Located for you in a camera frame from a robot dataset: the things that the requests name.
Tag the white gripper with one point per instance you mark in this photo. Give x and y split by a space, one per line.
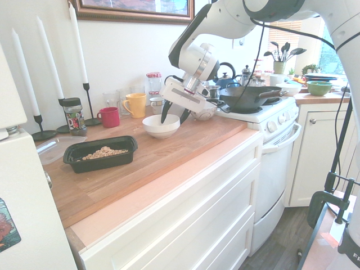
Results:
182 97

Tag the plain white bowl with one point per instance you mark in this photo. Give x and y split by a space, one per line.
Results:
160 129

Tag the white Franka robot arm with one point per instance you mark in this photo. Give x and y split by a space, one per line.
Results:
225 22

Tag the black plastic food box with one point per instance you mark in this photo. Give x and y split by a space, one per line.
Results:
98 166

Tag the small striped white cup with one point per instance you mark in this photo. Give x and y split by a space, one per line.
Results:
156 106

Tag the small jar red checkered lid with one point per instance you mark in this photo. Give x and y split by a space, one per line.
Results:
154 94

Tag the white bowl with swirl pattern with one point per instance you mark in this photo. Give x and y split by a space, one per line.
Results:
206 114

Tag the large jar red checkered lid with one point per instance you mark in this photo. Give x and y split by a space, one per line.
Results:
153 81

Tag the yellow ceramic mug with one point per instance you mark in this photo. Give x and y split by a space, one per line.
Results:
136 107

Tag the stainless steel pot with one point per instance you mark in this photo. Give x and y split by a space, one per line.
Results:
215 92

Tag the clear drinking glass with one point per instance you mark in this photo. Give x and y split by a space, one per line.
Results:
123 94
137 89
111 99

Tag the blue kettle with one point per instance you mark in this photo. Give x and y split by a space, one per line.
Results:
227 81

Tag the red enamel mug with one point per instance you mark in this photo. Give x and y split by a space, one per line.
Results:
109 118

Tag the black wok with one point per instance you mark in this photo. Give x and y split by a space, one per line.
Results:
242 99

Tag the glass french press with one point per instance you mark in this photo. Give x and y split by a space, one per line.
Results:
246 77

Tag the black metal candle holder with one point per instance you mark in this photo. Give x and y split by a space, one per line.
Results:
91 118
42 135
62 112

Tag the spice jar with black lid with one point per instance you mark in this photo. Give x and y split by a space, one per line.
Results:
74 118

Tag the white drawer cabinet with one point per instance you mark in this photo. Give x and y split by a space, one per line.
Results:
168 219

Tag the white canister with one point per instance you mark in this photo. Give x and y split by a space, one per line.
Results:
277 80

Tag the pale utensil crock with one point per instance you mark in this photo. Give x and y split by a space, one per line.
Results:
279 68

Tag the framed painting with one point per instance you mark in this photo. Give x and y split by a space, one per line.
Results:
126 11

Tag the wide shallow white bowl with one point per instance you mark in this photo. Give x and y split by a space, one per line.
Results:
288 89

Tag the white kitchen stove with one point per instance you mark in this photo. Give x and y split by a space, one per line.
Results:
270 182

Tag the black kitchen utensil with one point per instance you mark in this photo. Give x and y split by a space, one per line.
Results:
273 49
285 50
296 52

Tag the tall white taper candle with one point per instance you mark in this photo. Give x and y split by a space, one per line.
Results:
78 45

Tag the clear plastic lid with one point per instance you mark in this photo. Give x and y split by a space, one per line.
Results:
50 149

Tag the window blind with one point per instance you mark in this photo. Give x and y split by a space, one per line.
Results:
284 39

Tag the medium white taper candle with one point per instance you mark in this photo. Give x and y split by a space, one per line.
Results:
50 59

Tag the small green plant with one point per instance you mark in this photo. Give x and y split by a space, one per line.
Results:
310 69

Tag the white door cabinet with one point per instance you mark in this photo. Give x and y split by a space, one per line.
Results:
312 157

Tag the green mixing bowl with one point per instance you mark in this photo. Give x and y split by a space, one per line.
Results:
319 88

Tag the blue plate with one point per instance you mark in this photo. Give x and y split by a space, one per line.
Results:
320 77

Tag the short white taper candle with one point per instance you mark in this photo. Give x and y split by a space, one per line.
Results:
25 73

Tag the white refrigerator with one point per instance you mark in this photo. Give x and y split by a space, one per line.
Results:
28 174

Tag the black stand pole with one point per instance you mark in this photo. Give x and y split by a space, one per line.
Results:
341 135

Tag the dark green C-clamp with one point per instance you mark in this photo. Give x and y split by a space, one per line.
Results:
316 208

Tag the black bar clamp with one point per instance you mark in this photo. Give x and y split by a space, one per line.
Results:
344 197

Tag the robot mounting table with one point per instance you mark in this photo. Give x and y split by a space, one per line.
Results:
323 247

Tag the green bordered animal magnet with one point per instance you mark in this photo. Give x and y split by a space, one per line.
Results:
8 225

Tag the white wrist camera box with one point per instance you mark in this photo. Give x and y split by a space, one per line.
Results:
205 91

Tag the wall photo print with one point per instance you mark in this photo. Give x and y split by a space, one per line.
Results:
239 43

